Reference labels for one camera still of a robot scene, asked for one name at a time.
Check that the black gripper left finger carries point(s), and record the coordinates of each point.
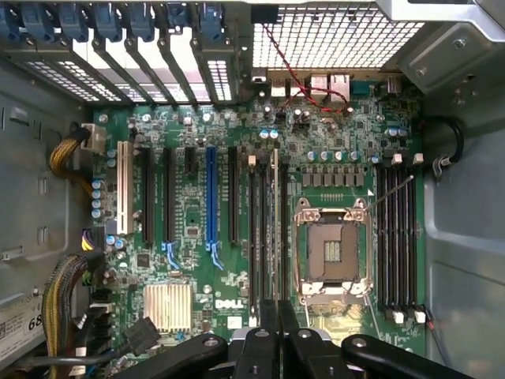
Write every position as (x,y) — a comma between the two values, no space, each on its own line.
(260,355)

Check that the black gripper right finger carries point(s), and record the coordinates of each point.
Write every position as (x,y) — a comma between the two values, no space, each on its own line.
(304,355)

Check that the metal socket cover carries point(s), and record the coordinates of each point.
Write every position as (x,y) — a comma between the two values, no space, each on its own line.
(337,304)

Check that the silver finned chipset heatsink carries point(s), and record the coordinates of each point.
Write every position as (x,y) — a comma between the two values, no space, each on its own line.
(167,307)

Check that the CPU socket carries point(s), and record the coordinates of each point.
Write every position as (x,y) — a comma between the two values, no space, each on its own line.
(335,252)

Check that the green Dell motherboard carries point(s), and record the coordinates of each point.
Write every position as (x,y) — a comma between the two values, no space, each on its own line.
(189,260)

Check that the long black expansion slot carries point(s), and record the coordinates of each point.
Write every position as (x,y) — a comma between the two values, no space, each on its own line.
(148,197)
(169,197)
(233,197)

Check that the blue expansion slot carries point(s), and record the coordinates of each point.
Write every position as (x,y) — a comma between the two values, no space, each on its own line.
(212,197)

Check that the thin metal locking lever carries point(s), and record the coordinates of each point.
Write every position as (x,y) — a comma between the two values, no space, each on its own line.
(390,192)

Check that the open metal PC case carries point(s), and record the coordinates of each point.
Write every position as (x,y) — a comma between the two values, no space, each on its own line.
(465,237)

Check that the black power connector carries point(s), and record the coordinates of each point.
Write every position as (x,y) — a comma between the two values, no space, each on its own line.
(93,240)

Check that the short black expansion slot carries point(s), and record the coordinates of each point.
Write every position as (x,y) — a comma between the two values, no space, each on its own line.
(191,160)

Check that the white expansion slot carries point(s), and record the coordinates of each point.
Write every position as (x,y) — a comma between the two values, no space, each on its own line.
(125,189)

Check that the white power connector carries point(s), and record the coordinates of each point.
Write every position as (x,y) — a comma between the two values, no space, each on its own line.
(94,137)

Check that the blue card retention clip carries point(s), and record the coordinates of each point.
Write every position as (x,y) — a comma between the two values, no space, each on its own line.
(142,21)
(74,21)
(213,23)
(107,21)
(37,21)
(8,23)
(178,13)

